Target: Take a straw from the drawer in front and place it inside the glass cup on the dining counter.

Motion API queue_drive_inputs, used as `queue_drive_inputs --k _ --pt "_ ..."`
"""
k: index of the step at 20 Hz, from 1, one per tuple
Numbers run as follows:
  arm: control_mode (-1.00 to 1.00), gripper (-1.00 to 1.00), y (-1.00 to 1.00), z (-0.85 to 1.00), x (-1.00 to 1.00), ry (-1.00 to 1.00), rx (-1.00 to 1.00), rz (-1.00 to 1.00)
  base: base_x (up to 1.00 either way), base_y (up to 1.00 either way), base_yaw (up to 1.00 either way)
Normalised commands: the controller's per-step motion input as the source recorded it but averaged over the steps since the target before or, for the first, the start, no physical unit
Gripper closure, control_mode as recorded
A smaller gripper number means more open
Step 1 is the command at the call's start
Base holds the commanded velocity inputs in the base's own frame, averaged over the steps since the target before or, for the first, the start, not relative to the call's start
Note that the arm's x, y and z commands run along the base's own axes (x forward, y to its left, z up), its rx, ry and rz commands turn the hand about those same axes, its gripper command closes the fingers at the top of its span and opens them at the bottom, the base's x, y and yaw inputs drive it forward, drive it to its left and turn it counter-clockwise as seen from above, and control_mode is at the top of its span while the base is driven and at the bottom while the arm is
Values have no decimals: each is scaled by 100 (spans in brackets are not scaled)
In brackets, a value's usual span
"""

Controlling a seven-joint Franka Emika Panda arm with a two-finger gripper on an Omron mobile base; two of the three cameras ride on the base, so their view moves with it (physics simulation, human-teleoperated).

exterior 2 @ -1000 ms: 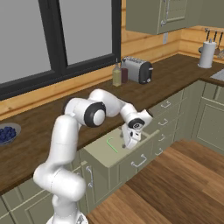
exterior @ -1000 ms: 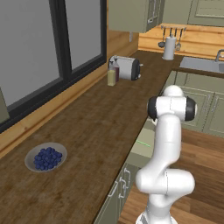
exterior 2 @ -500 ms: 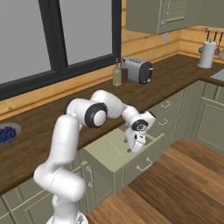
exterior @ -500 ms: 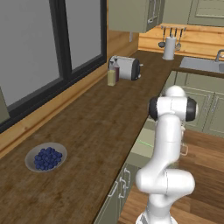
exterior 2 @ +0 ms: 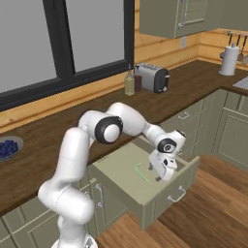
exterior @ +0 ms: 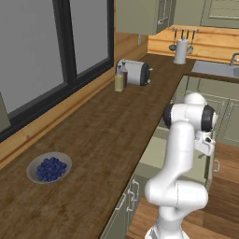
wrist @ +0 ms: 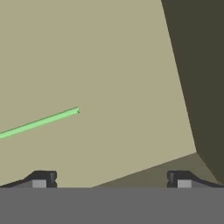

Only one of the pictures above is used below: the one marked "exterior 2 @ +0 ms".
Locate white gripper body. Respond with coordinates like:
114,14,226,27
148,152,179,183

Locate olive green open drawer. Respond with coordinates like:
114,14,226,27
92,135,201,232

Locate olive green closed drawer front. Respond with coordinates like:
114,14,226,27
160,99,205,134

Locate olive green cupboard door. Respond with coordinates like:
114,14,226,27
87,177,131,239
178,121,208,160
0,184,98,248

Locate olive green corner cupboard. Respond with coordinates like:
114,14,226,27
210,88,248,172

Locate dark red bottle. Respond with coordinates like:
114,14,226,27
134,75,143,93

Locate olive oil bottle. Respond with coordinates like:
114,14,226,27
124,63,136,97

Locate silver toaster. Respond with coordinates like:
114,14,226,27
134,62,171,95

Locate steel sink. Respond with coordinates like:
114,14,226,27
232,76,248,92

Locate white paper towel roll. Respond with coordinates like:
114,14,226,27
219,45,241,78

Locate black framed window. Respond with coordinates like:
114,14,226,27
0,0,136,112

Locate grey bowl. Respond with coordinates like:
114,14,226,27
0,135,25,163

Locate blueberries heap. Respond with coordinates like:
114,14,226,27
0,139,19,160

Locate silver drawer handle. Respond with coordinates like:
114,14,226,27
167,185,188,204
177,110,192,121

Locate olive green wall cupboard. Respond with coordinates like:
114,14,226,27
139,0,248,40

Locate utensil rail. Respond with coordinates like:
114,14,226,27
226,30,248,38

